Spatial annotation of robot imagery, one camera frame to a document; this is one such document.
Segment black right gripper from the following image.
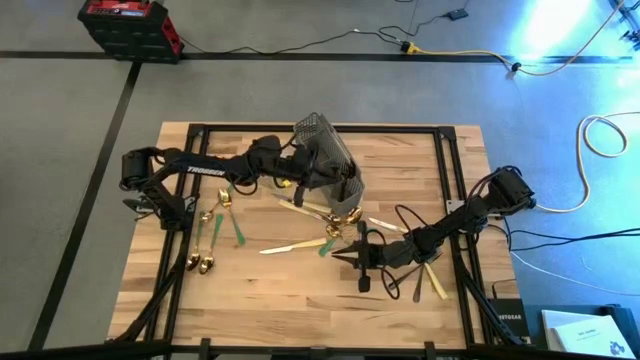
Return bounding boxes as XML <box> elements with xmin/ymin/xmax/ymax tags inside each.
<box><xmin>331</xmin><ymin>220</ymin><xmax>441</xmax><ymax>294</ymax></box>

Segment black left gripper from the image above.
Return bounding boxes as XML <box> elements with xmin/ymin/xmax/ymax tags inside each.
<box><xmin>279</xmin><ymin>142</ymin><xmax>359</xmax><ymax>208</ymax></box>

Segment grey mesh cutlery basket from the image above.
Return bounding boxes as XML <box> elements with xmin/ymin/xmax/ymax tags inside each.
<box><xmin>292</xmin><ymin>112</ymin><xmax>366</xmax><ymax>216</ymax></box>

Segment cream-handled fork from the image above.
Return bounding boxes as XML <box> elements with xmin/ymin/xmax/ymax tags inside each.
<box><xmin>423</xmin><ymin>262</ymin><xmax>450</xmax><ymax>301</ymax></box>

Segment black and red toolbox stack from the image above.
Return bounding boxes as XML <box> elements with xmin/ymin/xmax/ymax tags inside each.
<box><xmin>77</xmin><ymin>0</ymin><xmax>185</xmax><ymax>65</ymax></box>

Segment white paper booklet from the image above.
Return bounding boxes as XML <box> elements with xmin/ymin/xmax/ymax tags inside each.
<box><xmin>541</xmin><ymin>309</ymin><xmax>637</xmax><ymax>359</ymax></box>

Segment dark plastic case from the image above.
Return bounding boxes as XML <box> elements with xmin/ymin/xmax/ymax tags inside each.
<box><xmin>523</xmin><ymin>303</ymin><xmax>640</xmax><ymax>360</ymax></box>

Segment black floor power cable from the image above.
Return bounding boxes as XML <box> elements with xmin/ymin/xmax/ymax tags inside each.
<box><xmin>178</xmin><ymin>27</ymin><xmax>416</xmax><ymax>55</ymax></box>

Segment yellow extension cord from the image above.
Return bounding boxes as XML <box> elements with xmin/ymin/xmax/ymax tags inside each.
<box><xmin>399</xmin><ymin>0</ymin><xmax>629</xmax><ymax>77</ymax></box>

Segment black Netgear network switch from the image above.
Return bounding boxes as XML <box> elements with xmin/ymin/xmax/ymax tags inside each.
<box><xmin>487</xmin><ymin>298</ymin><xmax>531</xmax><ymax>342</ymax></box>

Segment black cable bundle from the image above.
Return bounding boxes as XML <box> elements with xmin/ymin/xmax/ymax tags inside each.
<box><xmin>499</xmin><ymin>219</ymin><xmax>640</xmax><ymax>254</ymax></box>

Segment cream coiled cable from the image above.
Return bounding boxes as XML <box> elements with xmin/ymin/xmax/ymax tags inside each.
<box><xmin>537</xmin><ymin>110</ymin><xmax>640</xmax><ymax>215</ymax></box>

